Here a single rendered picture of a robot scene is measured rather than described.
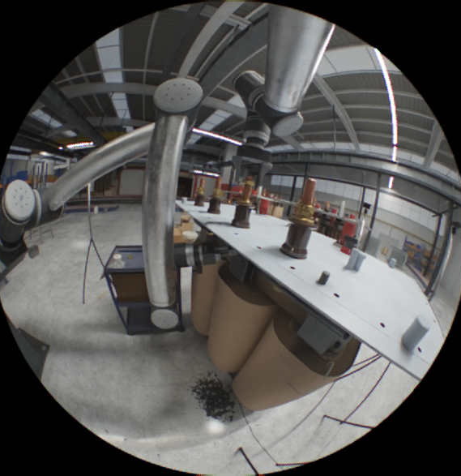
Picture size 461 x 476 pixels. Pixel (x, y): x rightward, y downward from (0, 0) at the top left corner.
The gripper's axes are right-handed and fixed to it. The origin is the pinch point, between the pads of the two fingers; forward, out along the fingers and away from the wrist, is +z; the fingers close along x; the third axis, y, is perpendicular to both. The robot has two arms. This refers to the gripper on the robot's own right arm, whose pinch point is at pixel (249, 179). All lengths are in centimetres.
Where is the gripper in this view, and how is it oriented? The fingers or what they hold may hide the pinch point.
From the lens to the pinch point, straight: 58.5
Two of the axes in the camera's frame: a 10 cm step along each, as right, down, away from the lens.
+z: -1.7, 9.4, 3.0
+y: 0.4, 3.1, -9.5
